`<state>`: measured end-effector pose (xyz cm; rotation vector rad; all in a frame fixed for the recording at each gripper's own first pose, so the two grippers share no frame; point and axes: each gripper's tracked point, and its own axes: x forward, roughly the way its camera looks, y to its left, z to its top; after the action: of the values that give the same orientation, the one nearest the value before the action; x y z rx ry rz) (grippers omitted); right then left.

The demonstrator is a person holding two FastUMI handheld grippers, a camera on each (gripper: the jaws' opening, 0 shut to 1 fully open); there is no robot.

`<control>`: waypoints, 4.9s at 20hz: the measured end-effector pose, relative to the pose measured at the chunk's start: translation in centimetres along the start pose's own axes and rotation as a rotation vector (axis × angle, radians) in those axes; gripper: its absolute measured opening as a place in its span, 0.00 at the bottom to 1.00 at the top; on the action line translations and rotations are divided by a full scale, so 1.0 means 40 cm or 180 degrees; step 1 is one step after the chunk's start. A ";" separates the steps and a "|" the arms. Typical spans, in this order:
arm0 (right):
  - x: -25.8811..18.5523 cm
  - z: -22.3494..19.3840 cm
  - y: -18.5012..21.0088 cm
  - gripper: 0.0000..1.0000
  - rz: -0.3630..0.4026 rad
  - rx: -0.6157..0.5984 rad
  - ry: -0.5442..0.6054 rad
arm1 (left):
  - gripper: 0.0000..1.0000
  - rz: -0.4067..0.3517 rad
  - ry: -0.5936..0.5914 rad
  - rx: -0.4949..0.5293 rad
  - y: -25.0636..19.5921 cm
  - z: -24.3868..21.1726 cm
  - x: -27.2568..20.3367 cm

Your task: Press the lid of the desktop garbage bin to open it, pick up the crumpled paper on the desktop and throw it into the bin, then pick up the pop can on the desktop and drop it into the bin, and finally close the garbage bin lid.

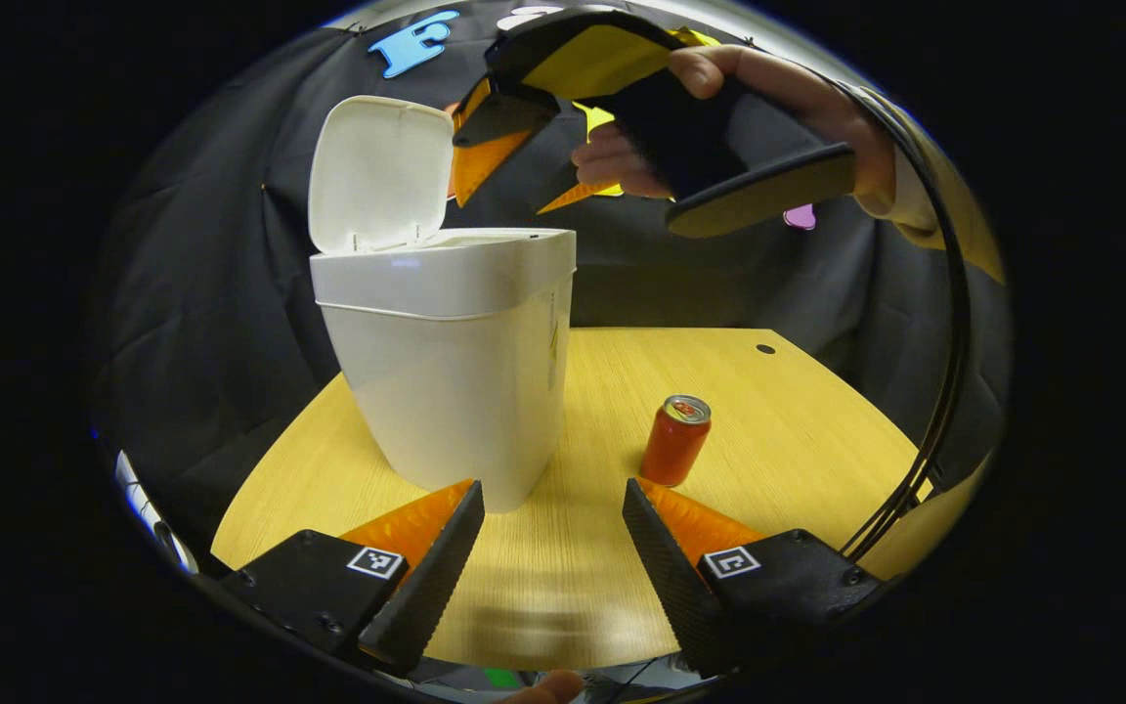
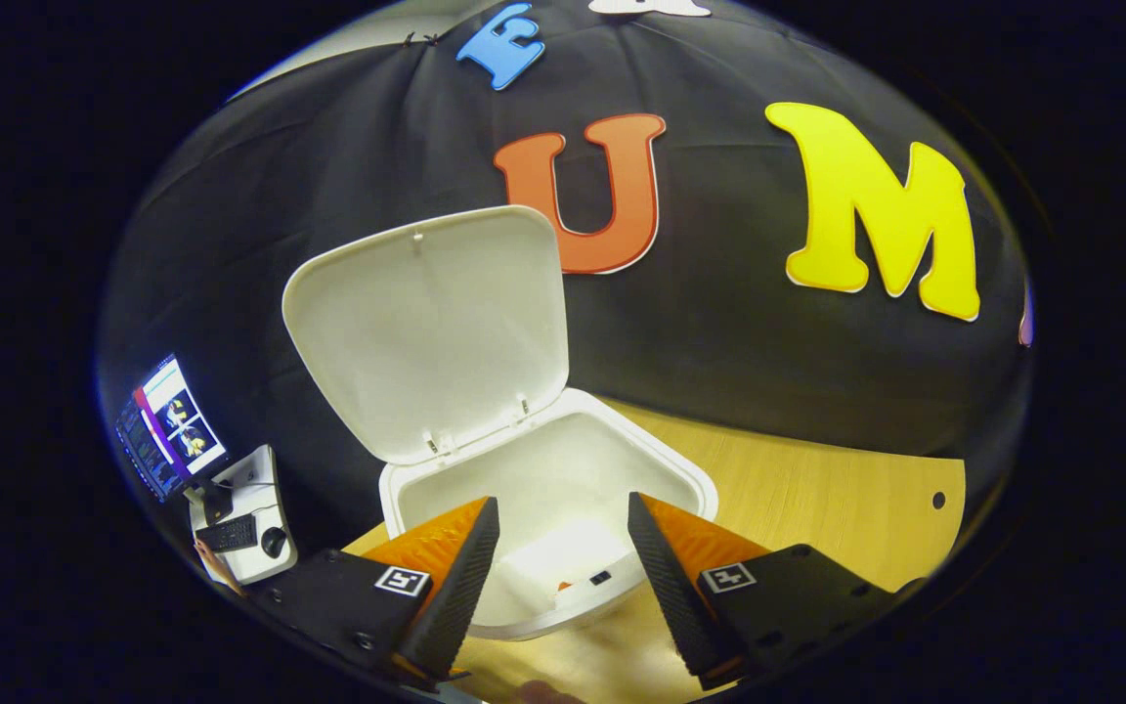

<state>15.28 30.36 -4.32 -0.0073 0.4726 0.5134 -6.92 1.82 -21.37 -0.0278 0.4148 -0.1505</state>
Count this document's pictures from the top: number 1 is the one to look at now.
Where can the red pop can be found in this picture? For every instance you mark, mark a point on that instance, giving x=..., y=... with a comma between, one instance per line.
x=672, y=450

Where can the wooden desktop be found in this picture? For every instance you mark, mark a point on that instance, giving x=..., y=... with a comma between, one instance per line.
x=768, y=440

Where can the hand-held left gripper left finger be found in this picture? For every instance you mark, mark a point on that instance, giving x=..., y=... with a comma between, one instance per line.
x=431, y=587

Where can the white desktop garbage bin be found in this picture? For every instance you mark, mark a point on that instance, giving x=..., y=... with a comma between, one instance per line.
x=455, y=391

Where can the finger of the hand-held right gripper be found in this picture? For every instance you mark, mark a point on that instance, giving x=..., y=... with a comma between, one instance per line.
x=485, y=156
x=583, y=196

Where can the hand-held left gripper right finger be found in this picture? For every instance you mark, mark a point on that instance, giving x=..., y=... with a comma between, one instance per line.
x=671, y=587

